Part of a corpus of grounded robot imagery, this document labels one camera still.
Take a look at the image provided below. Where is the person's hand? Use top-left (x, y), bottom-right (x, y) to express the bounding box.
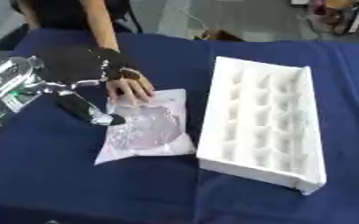
top-left (104, 67), bottom-right (157, 107)

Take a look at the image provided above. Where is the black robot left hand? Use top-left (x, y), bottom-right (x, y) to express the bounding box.
top-left (35, 45), bottom-right (143, 127)

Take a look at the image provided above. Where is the white foam compartment box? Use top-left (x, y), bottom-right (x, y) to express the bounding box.
top-left (194, 55), bottom-right (328, 197)

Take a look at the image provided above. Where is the pink and white plastic packet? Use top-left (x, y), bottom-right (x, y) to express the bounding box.
top-left (94, 88), bottom-right (198, 166)

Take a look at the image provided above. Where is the person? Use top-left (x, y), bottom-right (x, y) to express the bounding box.
top-left (9, 0), bottom-right (144, 35)

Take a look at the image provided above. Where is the brown bag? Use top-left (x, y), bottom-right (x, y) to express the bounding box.
top-left (192, 28), bottom-right (247, 43)

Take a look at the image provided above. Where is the red and yellow clutter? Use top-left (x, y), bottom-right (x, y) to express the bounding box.
top-left (305, 0), bottom-right (359, 35)

